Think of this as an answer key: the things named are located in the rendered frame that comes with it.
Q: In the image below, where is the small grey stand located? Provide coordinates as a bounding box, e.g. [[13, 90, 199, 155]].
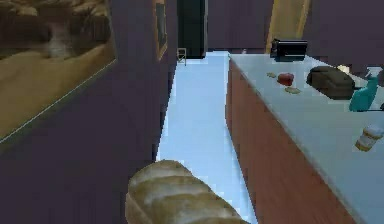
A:
[[176, 47, 188, 66]]

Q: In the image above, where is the red tomato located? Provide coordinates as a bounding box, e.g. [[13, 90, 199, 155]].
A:
[[277, 72, 296, 87]]

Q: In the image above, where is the brown counter with white top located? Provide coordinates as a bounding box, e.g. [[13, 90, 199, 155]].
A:
[[225, 53, 384, 224]]

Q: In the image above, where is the black toaster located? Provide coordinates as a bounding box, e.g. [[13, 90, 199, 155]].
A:
[[269, 38, 309, 63]]

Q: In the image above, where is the yellow room door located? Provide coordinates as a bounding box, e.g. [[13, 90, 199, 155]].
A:
[[265, 0, 312, 54]]

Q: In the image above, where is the dark brown bread loaf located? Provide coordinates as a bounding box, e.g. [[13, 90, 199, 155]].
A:
[[305, 65, 356, 100]]

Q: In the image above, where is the large brown framed painting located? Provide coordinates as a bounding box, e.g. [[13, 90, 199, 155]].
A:
[[0, 0, 118, 145]]

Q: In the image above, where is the teal spray bottle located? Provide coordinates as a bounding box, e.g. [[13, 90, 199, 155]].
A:
[[348, 66, 384, 113]]

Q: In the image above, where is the cream pepper shaker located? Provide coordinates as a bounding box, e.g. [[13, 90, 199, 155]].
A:
[[354, 124, 384, 153]]

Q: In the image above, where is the small framed wall picture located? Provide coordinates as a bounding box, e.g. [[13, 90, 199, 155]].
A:
[[153, 0, 169, 61]]

